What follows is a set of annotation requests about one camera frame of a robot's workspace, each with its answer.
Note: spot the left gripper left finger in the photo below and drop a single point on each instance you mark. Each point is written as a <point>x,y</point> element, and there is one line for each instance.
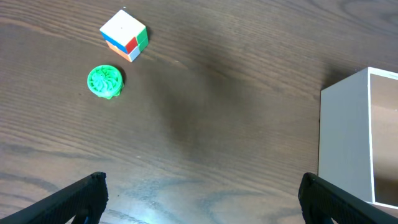
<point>81,202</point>

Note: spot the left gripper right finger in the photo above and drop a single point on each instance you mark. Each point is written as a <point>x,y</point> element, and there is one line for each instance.
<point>323,203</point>

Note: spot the green round ridged disc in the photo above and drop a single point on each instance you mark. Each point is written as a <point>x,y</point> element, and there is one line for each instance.
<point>105,81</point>

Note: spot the multicolour puzzle cube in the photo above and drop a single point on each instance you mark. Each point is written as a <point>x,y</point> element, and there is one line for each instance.
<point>125,35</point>

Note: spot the white cardboard box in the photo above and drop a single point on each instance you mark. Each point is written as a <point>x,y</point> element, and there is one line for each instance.
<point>358,136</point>

